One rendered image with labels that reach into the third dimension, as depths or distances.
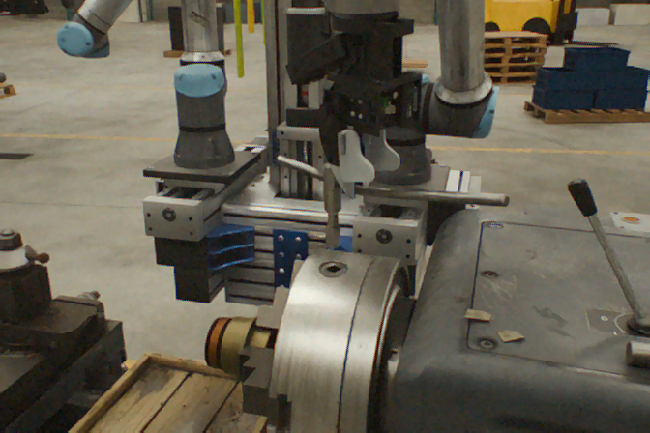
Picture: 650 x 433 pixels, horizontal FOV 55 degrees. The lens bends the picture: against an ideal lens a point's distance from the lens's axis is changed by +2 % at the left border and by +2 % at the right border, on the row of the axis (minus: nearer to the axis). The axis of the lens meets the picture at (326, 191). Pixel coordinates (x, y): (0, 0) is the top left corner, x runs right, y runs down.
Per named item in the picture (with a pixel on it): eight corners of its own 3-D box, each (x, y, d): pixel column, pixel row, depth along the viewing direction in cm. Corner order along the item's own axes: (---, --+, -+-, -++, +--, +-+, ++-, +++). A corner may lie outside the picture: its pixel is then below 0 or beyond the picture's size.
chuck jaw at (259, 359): (320, 353, 85) (292, 394, 73) (319, 387, 86) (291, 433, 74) (247, 340, 88) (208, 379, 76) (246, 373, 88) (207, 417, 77)
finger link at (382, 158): (390, 206, 71) (388, 131, 66) (352, 191, 74) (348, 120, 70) (406, 196, 72) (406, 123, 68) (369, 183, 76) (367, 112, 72)
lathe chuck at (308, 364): (387, 379, 107) (389, 217, 93) (339, 549, 79) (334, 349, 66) (337, 370, 109) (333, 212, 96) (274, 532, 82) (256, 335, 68)
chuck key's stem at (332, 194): (321, 245, 80) (319, 164, 75) (333, 240, 81) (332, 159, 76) (333, 251, 78) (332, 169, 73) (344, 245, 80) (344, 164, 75)
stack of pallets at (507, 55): (522, 75, 1048) (527, 31, 1024) (544, 83, 967) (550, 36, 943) (450, 76, 1038) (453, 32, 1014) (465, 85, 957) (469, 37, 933)
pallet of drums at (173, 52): (231, 54, 1339) (228, 5, 1305) (218, 59, 1265) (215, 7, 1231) (180, 52, 1361) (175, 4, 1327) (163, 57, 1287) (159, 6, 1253)
